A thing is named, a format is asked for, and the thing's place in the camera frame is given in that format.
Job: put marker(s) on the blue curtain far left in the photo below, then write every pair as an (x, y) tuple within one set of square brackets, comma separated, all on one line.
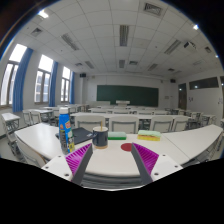
[(17, 103)]

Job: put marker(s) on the white chair far right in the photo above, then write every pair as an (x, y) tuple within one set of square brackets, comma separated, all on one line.
[(179, 124)]

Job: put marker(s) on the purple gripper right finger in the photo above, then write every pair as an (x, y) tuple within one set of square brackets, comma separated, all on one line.
[(145, 160)]

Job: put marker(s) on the white chair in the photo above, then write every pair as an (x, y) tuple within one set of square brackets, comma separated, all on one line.
[(88, 122), (179, 124), (127, 124), (161, 124)]

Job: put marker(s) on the blue curtain right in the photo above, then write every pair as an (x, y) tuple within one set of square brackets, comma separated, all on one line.
[(72, 88)]

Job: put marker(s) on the black notebook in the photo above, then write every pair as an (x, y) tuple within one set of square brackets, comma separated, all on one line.
[(76, 135)]

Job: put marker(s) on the yellow green sponge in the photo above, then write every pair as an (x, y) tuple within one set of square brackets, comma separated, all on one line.
[(149, 135)]

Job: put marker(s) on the ceiling projector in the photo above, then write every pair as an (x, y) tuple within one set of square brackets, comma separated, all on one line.
[(190, 45)]

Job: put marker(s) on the blue curtain middle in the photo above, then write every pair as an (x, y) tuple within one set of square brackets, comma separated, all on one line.
[(52, 87)]

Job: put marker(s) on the blue spray bottle white cap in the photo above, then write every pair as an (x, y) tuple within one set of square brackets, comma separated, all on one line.
[(65, 125)]

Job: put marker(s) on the dark blue mug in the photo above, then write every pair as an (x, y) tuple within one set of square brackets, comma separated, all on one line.
[(100, 137)]

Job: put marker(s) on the green chalkboard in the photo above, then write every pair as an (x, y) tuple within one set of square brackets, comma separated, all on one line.
[(139, 96)]

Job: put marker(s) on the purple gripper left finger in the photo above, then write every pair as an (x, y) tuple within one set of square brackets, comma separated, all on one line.
[(78, 161)]

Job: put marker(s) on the white chair back right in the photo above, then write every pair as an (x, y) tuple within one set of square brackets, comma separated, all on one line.
[(161, 124)]

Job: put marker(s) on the blue curtain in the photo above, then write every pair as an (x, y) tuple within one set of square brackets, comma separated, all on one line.
[(52, 87), (72, 88), (17, 103)]

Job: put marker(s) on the white chair back left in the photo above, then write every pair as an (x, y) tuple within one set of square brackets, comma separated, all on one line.
[(88, 122)]

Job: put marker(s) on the white chair back centre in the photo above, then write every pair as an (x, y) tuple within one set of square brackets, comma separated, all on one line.
[(127, 124)]

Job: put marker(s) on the red round coaster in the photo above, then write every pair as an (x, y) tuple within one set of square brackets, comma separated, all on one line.
[(126, 147)]

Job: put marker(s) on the white teacher podium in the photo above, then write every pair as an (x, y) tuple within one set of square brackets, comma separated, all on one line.
[(122, 102)]

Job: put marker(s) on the white side desk left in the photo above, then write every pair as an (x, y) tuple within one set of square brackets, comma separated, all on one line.
[(10, 122)]

